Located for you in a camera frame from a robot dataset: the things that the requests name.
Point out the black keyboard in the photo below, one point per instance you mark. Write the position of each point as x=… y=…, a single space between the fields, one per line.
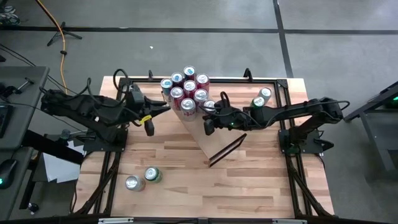
x=4 y=121

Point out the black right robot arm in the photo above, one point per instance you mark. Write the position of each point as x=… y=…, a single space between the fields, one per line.
x=295 y=109

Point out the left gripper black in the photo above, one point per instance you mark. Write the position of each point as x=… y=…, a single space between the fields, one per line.
x=133 y=115

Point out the wooden shelf with black frame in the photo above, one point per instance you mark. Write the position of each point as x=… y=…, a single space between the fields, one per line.
x=199 y=137

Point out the silver metal bracket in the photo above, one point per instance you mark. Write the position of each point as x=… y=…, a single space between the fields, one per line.
x=115 y=221
x=289 y=221

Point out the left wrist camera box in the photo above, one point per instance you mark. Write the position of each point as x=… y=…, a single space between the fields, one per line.
x=136 y=97

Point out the grey metal cart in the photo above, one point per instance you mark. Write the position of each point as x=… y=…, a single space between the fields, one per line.
x=376 y=130

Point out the white paper sheets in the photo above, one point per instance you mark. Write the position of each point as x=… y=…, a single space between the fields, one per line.
x=59 y=171

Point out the black computer mouse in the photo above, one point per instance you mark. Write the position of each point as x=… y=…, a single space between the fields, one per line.
x=7 y=172

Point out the aluminium soda can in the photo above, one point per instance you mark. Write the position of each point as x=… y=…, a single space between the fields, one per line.
x=265 y=92

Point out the black table clamp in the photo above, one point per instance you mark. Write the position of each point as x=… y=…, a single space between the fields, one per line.
x=248 y=74
x=151 y=74

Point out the black tripod stand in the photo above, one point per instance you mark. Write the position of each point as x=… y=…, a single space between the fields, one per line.
x=54 y=38

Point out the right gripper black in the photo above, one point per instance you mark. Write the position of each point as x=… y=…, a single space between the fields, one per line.
x=230 y=118

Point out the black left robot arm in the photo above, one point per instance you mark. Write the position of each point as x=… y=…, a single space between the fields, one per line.
x=77 y=105

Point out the grey desk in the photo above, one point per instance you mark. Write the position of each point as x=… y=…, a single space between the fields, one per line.
x=12 y=202
x=37 y=77

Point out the yellow label tag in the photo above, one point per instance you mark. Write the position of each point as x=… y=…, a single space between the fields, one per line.
x=145 y=119

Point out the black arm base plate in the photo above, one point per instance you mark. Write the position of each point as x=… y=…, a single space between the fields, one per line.
x=311 y=141
x=93 y=146

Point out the black support beam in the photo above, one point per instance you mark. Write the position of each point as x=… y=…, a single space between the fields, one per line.
x=53 y=149

